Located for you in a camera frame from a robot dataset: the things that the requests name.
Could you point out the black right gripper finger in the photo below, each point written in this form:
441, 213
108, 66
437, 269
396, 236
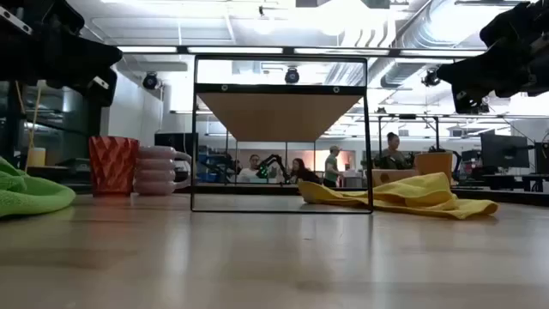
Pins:
472, 101
502, 68

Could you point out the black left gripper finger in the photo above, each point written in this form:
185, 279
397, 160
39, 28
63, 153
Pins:
81, 60
100, 88

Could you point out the tan terracotta cup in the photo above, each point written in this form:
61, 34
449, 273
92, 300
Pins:
433, 163

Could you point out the red faceted plastic cup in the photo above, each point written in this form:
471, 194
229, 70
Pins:
113, 167

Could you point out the pink ribbed mug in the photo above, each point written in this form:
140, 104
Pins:
156, 171

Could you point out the black monitor on arm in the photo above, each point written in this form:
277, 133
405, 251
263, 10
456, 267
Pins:
504, 150
542, 158

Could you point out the black-framed wooden shelf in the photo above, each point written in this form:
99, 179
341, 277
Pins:
279, 116

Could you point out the black box device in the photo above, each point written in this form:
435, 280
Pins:
75, 165

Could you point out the black standing desk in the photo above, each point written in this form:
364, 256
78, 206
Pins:
514, 177

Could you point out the black monitor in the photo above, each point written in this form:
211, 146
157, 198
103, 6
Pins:
171, 141

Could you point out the pale yellow cylinder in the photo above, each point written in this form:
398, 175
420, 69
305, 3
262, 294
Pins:
36, 157

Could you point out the person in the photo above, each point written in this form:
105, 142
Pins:
302, 172
249, 171
331, 167
390, 152

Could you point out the yellow microfibre cloth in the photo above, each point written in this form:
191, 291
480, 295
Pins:
420, 193

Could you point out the cardboard box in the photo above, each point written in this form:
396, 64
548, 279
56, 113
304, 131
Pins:
392, 177

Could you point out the green microfibre cloth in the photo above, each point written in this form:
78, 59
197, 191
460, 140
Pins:
30, 193

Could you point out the rig light bar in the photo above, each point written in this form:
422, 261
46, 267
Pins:
236, 50

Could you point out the black rig camera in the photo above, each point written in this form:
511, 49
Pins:
430, 78

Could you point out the black background rig frame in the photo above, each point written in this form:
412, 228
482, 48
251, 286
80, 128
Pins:
437, 133

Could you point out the black dome camera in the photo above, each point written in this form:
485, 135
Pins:
292, 76
151, 80

